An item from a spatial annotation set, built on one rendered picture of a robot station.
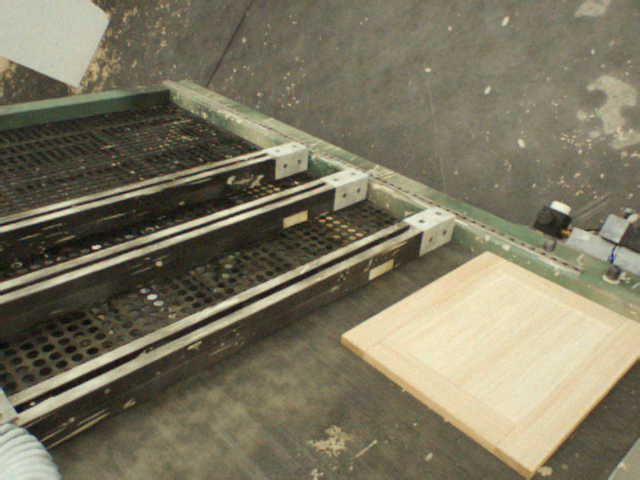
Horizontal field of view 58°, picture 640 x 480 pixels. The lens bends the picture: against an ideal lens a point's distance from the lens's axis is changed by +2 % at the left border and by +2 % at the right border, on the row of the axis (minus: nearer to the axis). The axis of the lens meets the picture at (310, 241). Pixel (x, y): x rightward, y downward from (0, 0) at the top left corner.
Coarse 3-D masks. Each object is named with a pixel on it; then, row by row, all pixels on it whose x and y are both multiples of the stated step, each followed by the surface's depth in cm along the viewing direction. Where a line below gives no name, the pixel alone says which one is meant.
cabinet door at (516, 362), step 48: (432, 288) 119; (480, 288) 121; (528, 288) 122; (384, 336) 105; (432, 336) 106; (480, 336) 107; (528, 336) 108; (576, 336) 109; (624, 336) 110; (432, 384) 95; (480, 384) 96; (528, 384) 97; (576, 384) 97; (480, 432) 87; (528, 432) 88
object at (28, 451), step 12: (0, 432) 58; (12, 432) 58; (24, 432) 60; (0, 444) 57; (12, 444) 57; (24, 444) 57; (36, 444) 58; (0, 456) 56; (12, 456) 56; (24, 456) 56; (36, 456) 57; (48, 456) 59; (0, 468) 55; (12, 468) 55; (24, 468) 55; (36, 468) 55; (48, 468) 56
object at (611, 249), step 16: (544, 208) 142; (560, 208) 140; (544, 224) 138; (560, 224) 139; (608, 224) 131; (624, 224) 130; (576, 240) 137; (592, 240) 135; (608, 240) 133; (624, 240) 133; (592, 256) 128; (608, 256) 133; (624, 256) 131
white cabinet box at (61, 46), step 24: (0, 0) 375; (24, 0) 383; (48, 0) 392; (72, 0) 401; (0, 24) 382; (24, 24) 391; (48, 24) 400; (72, 24) 410; (96, 24) 420; (0, 48) 390; (24, 48) 399; (48, 48) 409; (72, 48) 418; (48, 72) 417; (72, 72) 428
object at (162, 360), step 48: (384, 240) 125; (432, 240) 134; (288, 288) 106; (336, 288) 114; (192, 336) 93; (240, 336) 100; (48, 384) 82; (96, 384) 83; (144, 384) 88; (48, 432) 80
